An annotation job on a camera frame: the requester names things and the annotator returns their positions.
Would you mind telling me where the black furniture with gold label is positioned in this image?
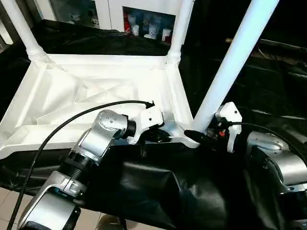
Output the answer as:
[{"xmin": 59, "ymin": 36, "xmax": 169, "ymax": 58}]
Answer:
[{"xmin": 185, "ymin": 0, "xmax": 307, "ymax": 53}]

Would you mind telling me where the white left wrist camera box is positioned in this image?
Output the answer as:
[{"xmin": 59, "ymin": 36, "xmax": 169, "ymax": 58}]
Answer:
[{"xmin": 125, "ymin": 106, "xmax": 165, "ymax": 146}]

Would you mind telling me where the white plastic table top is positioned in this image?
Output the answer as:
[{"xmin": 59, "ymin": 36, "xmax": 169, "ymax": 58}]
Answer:
[{"xmin": 0, "ymin": 52, "xmax": 200, "ymax": 160}]

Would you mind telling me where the black mat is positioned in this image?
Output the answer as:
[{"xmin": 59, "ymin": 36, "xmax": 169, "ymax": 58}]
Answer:
[{"xmin": 0, "ymin": 18, "xmax": 307, "ymax": 230}]

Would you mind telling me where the white cabinet with glass doors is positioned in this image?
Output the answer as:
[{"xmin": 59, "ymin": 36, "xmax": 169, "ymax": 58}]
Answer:
[{"xmin": 34, "ymin": 0, "xmax": 185, "ymax": 44}]

